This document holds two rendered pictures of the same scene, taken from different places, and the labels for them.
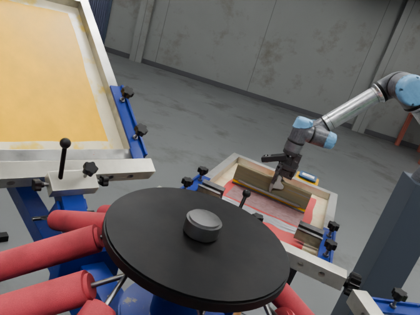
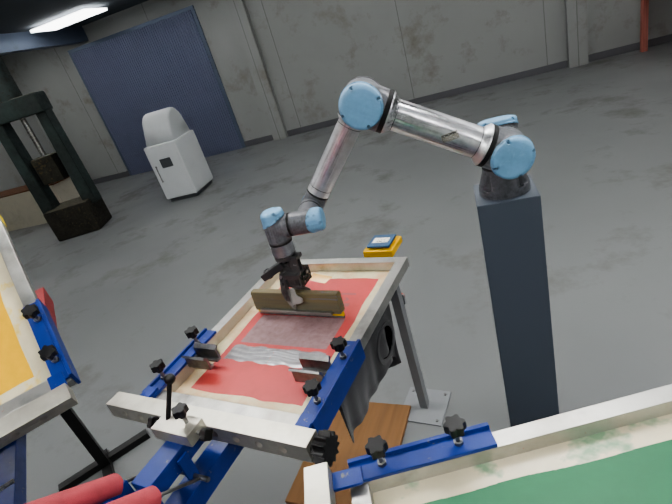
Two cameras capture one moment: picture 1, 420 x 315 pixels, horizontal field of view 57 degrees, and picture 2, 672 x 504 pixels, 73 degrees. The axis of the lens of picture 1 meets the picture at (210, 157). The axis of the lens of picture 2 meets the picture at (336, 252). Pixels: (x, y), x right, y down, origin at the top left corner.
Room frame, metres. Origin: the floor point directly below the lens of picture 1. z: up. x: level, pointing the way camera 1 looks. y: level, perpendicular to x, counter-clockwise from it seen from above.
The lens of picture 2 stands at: (0.42, -0.90, 1.80)
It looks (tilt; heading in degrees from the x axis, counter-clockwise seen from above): 26 degrees down; 18
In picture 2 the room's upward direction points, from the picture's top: 18 degrees counter-clockwise
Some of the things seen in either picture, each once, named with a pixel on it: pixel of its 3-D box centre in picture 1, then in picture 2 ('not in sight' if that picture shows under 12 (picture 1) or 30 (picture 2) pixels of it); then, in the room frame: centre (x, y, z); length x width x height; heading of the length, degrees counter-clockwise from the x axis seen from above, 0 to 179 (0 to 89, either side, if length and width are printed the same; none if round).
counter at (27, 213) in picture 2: not in sight; (36, 203); (7.65, 7.11, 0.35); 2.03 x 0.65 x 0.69; 89
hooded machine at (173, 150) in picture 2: not in sight; (174, 153); (7.11, 3.38, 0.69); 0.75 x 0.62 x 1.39; 177
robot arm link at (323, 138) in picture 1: (320, 137); (307, 219); (1.67, -0.44, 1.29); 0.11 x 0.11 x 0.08; 4
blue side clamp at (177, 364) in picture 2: (190, 192); (185, 365); (1.42, 0.03, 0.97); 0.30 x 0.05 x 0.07; 165
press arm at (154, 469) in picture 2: not in sight; (170, 459); (1.03, -0.15, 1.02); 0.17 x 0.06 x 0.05; 165
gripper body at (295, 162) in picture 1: (287, 164); (292, 269); (1.64, -0.34, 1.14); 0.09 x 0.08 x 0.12; 75
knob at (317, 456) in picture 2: (347, 282); (319, 447); (1.05, -0.52, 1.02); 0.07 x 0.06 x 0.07; 165
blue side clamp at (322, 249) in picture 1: (324, 251); (333, 385); (1.27, -0.50, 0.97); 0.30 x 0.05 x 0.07; 165
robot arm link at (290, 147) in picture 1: (293, 146); (283, 247); (1.65, -0.33, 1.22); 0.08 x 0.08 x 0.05
